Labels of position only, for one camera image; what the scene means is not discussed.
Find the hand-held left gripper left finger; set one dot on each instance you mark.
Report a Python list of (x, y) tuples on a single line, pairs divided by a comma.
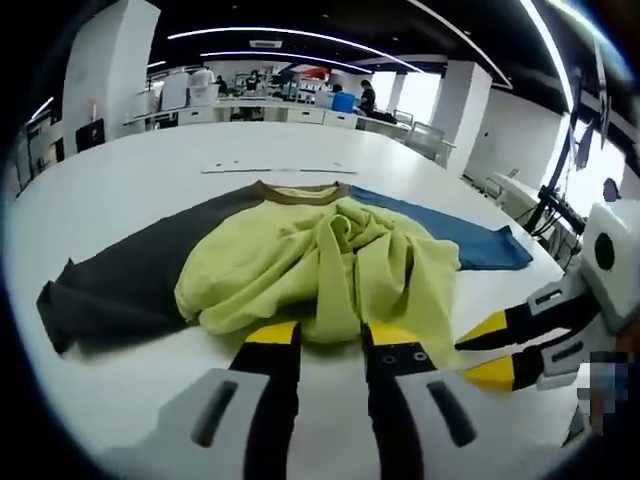
[(275, 380)]

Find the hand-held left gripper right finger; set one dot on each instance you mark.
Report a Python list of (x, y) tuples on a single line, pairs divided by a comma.
[(390, 395)]

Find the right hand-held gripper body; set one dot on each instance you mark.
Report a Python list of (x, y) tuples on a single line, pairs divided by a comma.
[(620, 280)]

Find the yellow blue grey garment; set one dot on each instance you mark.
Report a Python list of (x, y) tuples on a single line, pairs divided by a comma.
[(280, 260)]

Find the person's right hand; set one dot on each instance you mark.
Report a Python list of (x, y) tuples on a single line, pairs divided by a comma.
[(631, 340)]

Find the white square pillar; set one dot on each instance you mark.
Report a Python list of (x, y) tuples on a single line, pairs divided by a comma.
[(467, 120), (110, 75)]

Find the grey mesh office chair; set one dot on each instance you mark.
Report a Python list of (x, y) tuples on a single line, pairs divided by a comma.
[(425, 140)]

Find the ceiling light strip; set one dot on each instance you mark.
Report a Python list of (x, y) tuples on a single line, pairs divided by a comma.
[(300, 31), (156, 64), (547, 45), (40, 110), (300, 54)]

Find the long white counter with drawers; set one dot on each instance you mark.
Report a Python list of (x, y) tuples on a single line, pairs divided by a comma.
[(300, 117)]

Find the blue plastic barrel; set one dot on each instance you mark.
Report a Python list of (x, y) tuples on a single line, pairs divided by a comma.
[(345, 101)]

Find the white storage bin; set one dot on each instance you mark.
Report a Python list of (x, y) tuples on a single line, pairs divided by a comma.
[(202, 95)]

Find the black office chair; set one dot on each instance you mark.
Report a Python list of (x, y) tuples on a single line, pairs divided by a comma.
[(90, 136)]

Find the ceiling air vent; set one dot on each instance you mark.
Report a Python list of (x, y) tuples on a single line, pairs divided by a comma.
[(265, 43)]

